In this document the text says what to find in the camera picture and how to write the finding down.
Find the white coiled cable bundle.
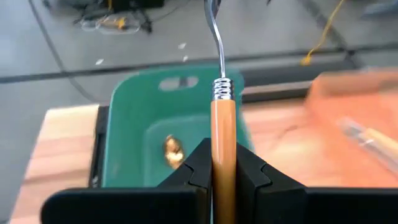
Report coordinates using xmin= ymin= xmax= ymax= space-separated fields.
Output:
xmin=79 ymin=14 xmax=141 ymax=35

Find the small brown food item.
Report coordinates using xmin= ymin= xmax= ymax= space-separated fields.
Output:
xmin=163 ymin=134 xmax=186 ymax=170

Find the silver spoon yellow handle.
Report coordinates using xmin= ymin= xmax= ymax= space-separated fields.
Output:
xmin=203 ymin=0 xmax=238 ymax=224

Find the green plastic bin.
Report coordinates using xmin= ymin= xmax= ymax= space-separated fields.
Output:
xmin=101 ymin=65 xmax=254 ymax=189

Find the black floor cable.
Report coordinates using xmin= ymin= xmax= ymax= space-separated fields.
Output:
xmin=27 ymin=0 xmax=103 ymax=103

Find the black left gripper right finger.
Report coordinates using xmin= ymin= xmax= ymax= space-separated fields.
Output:
xmin=235 ymin=142 xmax=398 ymax=224

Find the table knife yellow handle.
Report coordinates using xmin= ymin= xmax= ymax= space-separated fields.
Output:
xmin=337 ymin=116 xmax=398 ymax=175

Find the yellow floor cable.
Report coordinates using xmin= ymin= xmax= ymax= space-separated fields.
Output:
xmin=300 ymin=0 xmax=346 ymax=67

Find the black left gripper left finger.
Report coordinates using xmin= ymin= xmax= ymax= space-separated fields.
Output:
xmin=40 ymin=138 xmax=213 ymax=224

